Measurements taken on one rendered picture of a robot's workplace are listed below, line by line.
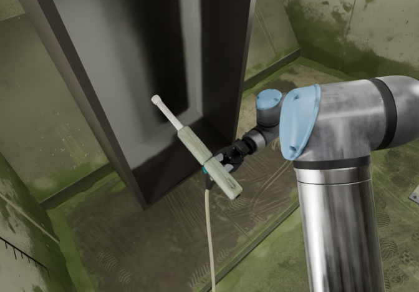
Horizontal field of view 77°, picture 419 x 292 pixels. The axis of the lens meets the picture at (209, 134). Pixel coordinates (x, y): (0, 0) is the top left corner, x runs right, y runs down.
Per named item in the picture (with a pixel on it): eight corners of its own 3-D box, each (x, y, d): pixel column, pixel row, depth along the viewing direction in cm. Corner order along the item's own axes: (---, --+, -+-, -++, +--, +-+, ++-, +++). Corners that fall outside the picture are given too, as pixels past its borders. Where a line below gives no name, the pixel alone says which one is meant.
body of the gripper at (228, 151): (229, 175, 101) (251, 158, 106) (235, 166, 94) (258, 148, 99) (217, 160, 103) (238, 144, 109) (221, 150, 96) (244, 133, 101)
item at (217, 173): (232, 206, 104) (245, 188, 84) (223, 214, 102) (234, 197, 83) (161, 121, 120) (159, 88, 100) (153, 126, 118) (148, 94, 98)
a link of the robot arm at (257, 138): (268, 142, 100) (250, 124, 103) (260, 149, 98) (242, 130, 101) (260, 152, 108) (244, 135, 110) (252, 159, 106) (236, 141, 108)
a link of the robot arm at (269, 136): (268, 109, 110) (267, 127, 116) (247, 124, 104) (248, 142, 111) (287, 118, 104) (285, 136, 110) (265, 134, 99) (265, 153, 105)
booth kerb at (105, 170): (50, 213, 185) (38, 203, 176) (48, 211, 186) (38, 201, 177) (299, 59, 287) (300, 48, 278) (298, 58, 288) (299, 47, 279)
